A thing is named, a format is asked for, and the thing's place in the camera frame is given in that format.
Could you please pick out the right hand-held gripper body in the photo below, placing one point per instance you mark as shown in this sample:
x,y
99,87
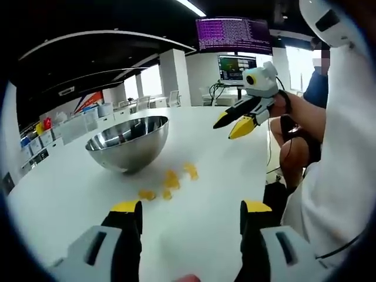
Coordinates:
x,y
261,85

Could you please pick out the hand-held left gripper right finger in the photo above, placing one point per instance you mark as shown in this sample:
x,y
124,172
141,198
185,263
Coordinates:
x,y
264,235

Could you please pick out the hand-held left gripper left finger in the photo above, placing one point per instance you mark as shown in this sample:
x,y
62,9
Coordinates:
x,y
117,232

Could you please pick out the yellow QQ candy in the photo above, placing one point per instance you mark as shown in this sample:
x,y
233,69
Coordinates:
x,y
167,194
191,171
171,179
147,195

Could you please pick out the stainless steel bowl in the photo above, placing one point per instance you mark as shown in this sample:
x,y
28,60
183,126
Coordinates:
x,y
129,147

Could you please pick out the person's right hand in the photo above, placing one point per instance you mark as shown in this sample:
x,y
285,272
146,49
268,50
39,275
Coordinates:
x,y
282,102

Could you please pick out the person's left hand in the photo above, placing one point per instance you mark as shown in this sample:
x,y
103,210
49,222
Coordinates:
x,y
189,278

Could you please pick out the small computer monitor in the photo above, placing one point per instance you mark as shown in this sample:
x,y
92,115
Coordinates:
x,y
235,69

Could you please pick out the large monitor with purple text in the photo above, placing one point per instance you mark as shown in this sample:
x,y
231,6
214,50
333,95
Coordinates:
x,y
233,33

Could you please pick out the white office chair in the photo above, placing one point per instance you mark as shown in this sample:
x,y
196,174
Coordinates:
x,y
144,102
174,98

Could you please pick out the white table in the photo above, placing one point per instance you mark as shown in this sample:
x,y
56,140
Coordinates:
x,y
205,211

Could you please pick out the white worn device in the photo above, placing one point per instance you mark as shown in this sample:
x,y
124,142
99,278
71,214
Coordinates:
x,y
326,20

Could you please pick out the person in white coat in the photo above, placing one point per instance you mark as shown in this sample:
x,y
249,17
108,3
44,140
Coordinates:
x,y
346,147

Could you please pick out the row of white storage boxes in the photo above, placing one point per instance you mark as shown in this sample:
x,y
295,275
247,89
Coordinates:
x,y
58,132

